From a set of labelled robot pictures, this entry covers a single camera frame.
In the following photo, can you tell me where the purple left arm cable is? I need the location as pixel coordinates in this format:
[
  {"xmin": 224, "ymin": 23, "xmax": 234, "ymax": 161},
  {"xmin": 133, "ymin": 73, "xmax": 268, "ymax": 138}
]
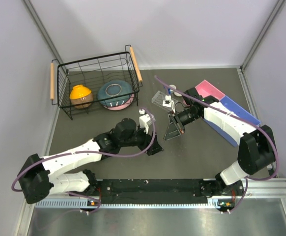
[{"xmin": 11, "ymin": 107, "xmax": 157, "ymax": 214}]

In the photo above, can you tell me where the pink ceramic plate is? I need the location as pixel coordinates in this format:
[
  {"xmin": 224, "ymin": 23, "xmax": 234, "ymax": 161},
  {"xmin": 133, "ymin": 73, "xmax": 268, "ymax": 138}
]
[{"xmin": 108, "ymin": 94, "xmax": 134, "ymax": 111}]

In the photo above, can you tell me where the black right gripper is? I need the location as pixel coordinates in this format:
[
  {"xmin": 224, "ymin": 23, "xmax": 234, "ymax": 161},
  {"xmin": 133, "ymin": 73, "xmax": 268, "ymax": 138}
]
[{"xmin": 164, "ymin": 109, "xmax": 200, "ymax": 141}]

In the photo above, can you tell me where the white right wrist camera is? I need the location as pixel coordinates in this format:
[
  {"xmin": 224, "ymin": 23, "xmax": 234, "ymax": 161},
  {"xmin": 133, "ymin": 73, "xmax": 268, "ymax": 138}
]
[{"xmin": 162, "ymin": 95, "xmax": 175, "ymax": 114}]

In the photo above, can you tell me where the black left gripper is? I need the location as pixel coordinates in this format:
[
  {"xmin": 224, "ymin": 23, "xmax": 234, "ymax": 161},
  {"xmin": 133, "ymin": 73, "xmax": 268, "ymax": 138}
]
[{"xmin": 119, "ymin": 123, "xmax": 163, "ymax": 155}]

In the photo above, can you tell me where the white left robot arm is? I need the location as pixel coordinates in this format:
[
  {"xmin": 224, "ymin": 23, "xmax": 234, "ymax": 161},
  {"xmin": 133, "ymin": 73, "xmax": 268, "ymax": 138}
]
[{"xmin": 15, "ymin": 115, "xmax": 163, "ymax": 204}]

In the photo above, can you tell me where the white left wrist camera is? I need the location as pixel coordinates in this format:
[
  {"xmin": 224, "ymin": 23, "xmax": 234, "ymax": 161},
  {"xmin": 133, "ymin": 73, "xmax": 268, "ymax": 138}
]
[{"xmin": 139, "ymin": 109, "xmax": 156, "ymax": 134}]

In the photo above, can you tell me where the orange ceramic bowl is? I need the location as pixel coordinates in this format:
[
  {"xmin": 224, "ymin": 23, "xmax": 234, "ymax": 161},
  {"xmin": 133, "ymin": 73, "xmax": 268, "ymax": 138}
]
[{"xmin": 70, "ymin": 85, "xmax": 94, "ymax": 109}]

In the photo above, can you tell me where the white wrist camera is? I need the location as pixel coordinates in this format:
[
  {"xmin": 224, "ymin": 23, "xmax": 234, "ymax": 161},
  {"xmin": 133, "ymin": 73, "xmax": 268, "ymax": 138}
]
[
  {"xmin": 162, "ymin": 95, "xmax": 175, "ymax": 114},
  {"xmin": 139, "ymin": 109, "xmax": 156, "ymax": 134}
]

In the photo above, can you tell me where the blue plastic box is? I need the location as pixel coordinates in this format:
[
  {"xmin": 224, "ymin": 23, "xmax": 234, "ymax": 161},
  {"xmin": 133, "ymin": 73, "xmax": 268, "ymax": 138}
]
[{"xmin": 203, "ymin": 96, "xmax": 260, "ymax": 147}]

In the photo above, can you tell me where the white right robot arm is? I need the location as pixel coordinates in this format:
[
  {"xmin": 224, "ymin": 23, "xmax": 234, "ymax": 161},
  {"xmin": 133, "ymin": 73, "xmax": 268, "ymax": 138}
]
[{"xmin": 164, "ymin": 88, "xmax": 277, "ymax": 195}]

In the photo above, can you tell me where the aluminium cable rail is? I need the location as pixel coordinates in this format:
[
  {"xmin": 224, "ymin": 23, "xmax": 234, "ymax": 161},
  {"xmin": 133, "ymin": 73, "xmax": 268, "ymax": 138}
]
[{"xmin": 35, "ymin": 178, "xmax": 286, "ymax": 210}]

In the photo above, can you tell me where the black wire basket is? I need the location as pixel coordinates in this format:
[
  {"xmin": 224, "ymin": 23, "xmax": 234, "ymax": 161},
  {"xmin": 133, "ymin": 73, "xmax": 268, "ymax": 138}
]
[{"xmin": 50, "ymin": 45, "xmax": 143, "ymax": 118}]

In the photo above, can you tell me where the clear test tube rack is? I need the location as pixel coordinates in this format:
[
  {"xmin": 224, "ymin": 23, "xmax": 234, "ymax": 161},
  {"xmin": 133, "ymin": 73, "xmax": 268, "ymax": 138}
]
[{"xmin": 151, "ymin": 91, "xmax": 178, "ymax": 113}]

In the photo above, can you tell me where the pink plastic box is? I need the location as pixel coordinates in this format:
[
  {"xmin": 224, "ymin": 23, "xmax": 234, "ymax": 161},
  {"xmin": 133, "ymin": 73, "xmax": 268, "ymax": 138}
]
[{"xmin": 184, "ymin": 80, "xmax": 226, "ymax": 110}]

